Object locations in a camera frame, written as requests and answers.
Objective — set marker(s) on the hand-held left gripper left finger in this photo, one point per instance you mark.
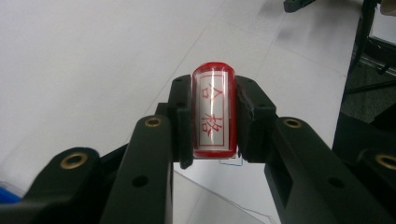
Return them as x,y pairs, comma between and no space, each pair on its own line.
182,124

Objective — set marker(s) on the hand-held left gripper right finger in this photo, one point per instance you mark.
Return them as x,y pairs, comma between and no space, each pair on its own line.
253,124

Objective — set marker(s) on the red stamp with grey base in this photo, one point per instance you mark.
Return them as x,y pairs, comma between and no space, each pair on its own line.
214,109

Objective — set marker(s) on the blue ink pad clear case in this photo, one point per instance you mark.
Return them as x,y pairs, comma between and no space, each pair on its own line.
7,196

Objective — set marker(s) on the black object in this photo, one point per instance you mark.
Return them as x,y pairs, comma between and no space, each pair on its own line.
297,4

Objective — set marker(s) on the black metal stand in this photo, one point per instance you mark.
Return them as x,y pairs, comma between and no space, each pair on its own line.
361,40

